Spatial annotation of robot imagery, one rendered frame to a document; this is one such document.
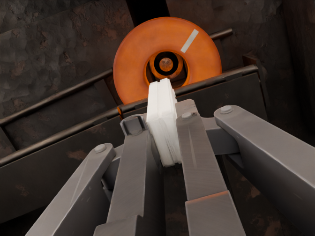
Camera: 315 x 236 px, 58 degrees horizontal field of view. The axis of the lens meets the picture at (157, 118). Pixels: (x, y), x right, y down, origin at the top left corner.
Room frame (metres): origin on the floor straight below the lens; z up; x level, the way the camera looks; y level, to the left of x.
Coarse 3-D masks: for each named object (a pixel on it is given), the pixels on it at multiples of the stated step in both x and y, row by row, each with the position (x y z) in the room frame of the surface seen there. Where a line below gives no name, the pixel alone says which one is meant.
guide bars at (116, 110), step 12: (228, 72) 0.38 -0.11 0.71; (240, 72) 0.37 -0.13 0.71; (252, 72) 0.37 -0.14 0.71; (264, 72) 0.37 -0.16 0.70; (192, 84) 0.38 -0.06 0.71; (204, 84) 0.38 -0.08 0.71; (132, 108) 0.39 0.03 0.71; (96, 120) 0.40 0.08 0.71; (60, 132) 0.41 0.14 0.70; (72, 132) 0.40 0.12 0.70; (36, 144) 0.41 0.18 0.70; (48, 144) 0.41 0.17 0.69; (12, 156) 0.42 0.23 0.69
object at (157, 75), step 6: (156, 54) 0.51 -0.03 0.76; (150, 60) 0.51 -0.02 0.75; (180, 60) 0.51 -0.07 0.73; (150, 66) 0.51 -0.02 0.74; (180, 66) 0.51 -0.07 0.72; (156, 72) 0.51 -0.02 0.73; (174, 72) 0.51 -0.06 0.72; (180, 72) 0.51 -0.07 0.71; (156, 78) 0.52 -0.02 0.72; (162, 78) 0.51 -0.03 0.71; (168, 78) 0.51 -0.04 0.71; (174, 78) 0.51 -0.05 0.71; (180, 78) 0.51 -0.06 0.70
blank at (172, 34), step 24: (144, 24) 0.40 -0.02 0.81; (168, 24) 0.40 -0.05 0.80; (192, 24) 0.39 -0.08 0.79; (120, 48) 0.40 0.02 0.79; (144, 48) 0.40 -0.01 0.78; (168, 48) 0.40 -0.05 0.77; (192, 48) 0.39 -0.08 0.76; (216, 48) 0.39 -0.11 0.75; (120, 72) 0.41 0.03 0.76; (144, 72) 0.41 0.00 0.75; (192, 72) 0.40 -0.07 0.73; (216, 72) 0.39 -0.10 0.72; (120, 96) 0.41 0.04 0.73; (144, 96) 0.40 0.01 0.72
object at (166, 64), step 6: (162, 54) 0.50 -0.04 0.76; (168, 54) 0.50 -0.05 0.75; (174, 54) 0.51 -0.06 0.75; (156, 60) 0.50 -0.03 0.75; (162, 60) 0.49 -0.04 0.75; (168, 60) 0.49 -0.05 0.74; (174, 60) 0.50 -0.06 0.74; (156, 66) 0.50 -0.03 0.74; (162, 66) 0.49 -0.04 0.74; (168, 66) 0.49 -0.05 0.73; (174, 66) 0.50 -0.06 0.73; (162, 72) 0.50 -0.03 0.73; (168, 72) 0.50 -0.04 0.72
